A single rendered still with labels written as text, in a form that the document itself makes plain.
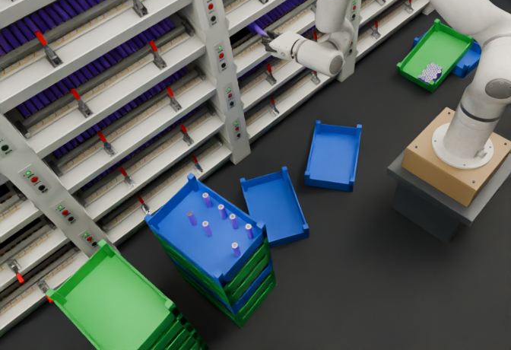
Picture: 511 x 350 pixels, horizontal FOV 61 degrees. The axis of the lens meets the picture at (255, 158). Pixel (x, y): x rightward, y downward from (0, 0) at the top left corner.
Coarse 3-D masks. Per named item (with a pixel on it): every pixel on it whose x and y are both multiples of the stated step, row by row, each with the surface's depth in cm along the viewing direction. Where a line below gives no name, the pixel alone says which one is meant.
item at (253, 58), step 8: (304, 16) 173; (312, 16) 174; (288, 24) 171; (296, 24) 171; (304, 24) 172; (312, 24) 176; (280, 32) 169; (296, 32) 170; (240, 40) 165; (256, 48) 165; (264, 48) 166; (240, 56) 163; (248, 56) 163; (256, 56) 164; (264, 56) 166; (240, 64) 162; (248, 64) 162; (256, 64) 167; (240, 72) 162
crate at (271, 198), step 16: (272, 176) 185; (288, 176) 183; (256, 192) 185; (272, 192) 185; (288, 192) 184; (256, 208) 181; (272, 208) 180; (288, 208) 179; (272, 224) 176; (288, 224) 175; (304, 224) 166; (272, 240) 166; (288, 240) 169
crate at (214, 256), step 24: (192, 192) 141; (168, 216) 137; (216, 216) 135; (240, 216) 132; (168, 240) 126; (192, 240) 131; (216, 240) 130; (240, 240) 129; (192, 264) 127; (216, 264) 126; (240, 264) 123
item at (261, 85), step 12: (312, 36) 190; (324, 36) 193; (264, 60) 183; (276, 60) 183; (252, 72) 181; (264, 72) 183; (276, 72) 184; (288, 72) 185; (240, 84) 177; (252, 84) 179; (264, 84) 181; (276, 84) 182; (240, 96) 177; (252, 96) 178; (264, 96) 182
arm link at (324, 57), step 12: (300, 48) 141; (312, 48) 138; (324, 48) 137; (336, 48) 139; (300, 60) 142; (312, 60) 138; (324, 60) 135; (336, 60) 135; (324, 72) 136; (336, 72) 138
